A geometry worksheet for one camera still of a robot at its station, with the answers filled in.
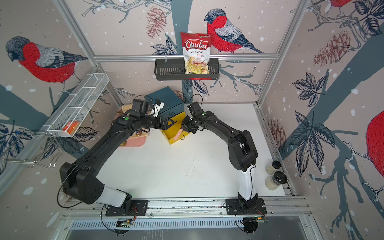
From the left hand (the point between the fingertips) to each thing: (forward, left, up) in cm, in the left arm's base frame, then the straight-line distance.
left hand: (170, 118), depth 79 cm
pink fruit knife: (-3, -3, -12) cm, 13 cm away
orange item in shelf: (-12, +42, +9) cm, 44 cm away
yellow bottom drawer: (+6, +3, -23) cm, 24 cm away
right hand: (+3, -4, -12) cm, 12 cm away
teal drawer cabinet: (+14, +1, -4) cm, 15 cm away
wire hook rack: (-18, +45, +11) cm, 49 cm away
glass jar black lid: (-20, -56, -15) cm, 61 cm away
